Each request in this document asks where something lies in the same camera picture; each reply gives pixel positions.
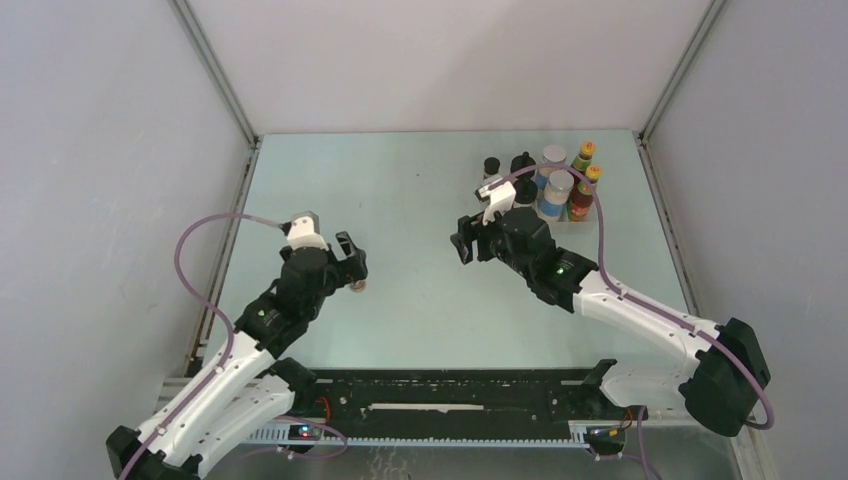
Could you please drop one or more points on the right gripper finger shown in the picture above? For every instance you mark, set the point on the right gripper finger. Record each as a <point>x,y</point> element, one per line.
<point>463,243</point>
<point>471,226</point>

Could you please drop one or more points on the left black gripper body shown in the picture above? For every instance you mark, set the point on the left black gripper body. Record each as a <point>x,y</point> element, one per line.
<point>333,266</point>

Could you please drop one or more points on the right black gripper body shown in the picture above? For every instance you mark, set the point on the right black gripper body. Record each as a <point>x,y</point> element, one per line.
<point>490,244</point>

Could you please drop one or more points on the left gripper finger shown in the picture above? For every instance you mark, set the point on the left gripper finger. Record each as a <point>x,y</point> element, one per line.
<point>354,264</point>
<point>342,278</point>

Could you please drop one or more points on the small dark pepper bottle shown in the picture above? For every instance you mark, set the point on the small dark pepper bottle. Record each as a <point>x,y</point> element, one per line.
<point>357,286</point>

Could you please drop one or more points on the black lid salt shaker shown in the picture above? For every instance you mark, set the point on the black lid salt shaker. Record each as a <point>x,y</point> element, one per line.
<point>526,192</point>
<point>521,167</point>

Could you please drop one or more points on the blue label spice jar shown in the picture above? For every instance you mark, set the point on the blue label spice jar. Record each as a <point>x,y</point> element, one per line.
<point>554,196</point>
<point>551,154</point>

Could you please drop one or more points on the small black cap spice bottle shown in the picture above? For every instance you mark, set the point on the small black cap spice bottle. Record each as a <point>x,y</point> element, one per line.
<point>491,171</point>

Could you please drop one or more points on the sauce bottle yellow cap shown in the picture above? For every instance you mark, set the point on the sauce bottle yellow cap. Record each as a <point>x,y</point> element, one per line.
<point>581,197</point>
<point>583,160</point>

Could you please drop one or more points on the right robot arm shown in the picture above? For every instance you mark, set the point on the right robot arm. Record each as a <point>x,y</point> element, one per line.
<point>720,371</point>

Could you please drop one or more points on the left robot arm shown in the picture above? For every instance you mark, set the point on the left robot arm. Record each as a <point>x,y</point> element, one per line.
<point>249,381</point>

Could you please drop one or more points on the clear plastic organizer tray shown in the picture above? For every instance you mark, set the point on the clear plastic organizer tray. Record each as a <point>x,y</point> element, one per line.
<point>562,197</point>

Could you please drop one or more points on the left circuit board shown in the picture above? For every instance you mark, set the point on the left circuit board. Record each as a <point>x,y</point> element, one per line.
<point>304,432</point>

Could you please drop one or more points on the circuit board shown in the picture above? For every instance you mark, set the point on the circuit board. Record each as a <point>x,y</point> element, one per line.
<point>304,432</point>
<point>605,435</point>

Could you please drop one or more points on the right circuit board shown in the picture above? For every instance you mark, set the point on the right circuit board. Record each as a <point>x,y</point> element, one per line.
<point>605,435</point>

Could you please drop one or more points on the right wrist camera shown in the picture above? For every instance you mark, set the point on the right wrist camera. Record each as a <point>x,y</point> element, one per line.
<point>498,195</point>

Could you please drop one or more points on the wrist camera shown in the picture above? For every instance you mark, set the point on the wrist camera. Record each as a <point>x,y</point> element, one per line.
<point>498,195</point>
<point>303,231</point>

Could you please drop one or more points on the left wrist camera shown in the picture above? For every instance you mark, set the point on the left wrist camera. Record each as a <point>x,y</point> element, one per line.
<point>303,231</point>

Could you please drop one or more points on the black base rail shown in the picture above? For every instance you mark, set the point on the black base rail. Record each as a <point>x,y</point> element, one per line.
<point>455,405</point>

